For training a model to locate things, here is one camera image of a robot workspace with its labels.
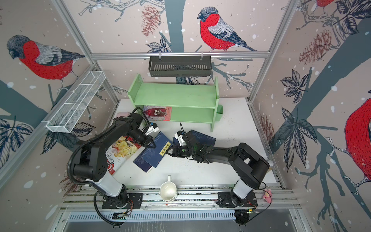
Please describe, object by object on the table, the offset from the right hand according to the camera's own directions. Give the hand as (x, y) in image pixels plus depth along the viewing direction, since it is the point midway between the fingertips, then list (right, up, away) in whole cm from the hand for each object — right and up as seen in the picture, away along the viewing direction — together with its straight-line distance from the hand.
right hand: (169, 151), depth 82 cm
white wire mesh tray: (-52, +22, -9) cm, 57 cm away
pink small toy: (+52, -20, -9) cm, 56 cm away
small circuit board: (-23, -30, -11) cm, 39 cm away
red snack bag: (-30, -1, +4) cm, 31 cm away
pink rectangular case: (-41, +21, +29) cm, 55 cm away
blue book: (+2, +3, +13) cm, 14 cm away
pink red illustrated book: (-11, +22, +14) cm, 28 cm away
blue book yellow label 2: (+22, +4, +17) cm, 28 cm away
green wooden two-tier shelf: (+12, +28, +4) cm, 31 cm away
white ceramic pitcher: (0, -19, -6) cm, 20 cm away
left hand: (-9, +4, +3) cm, 10 cm away
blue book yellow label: (-9, -3, +2) cm, 9 cm away
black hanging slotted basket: (+5, +57, +24) cm, 62 cm away
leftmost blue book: (-17, -9, +4) cm, 20 cm away
